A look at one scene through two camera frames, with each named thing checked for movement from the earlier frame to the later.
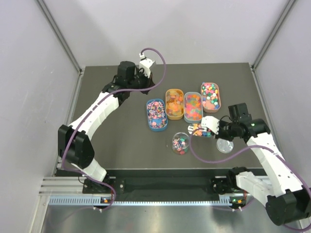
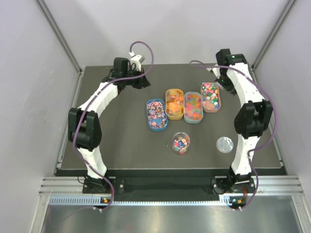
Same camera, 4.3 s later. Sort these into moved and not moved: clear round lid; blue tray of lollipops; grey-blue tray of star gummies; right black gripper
Moved: right black gripper
Not moved: grey-blue tray of star gummies; blue tray of lollipops; clear round lid
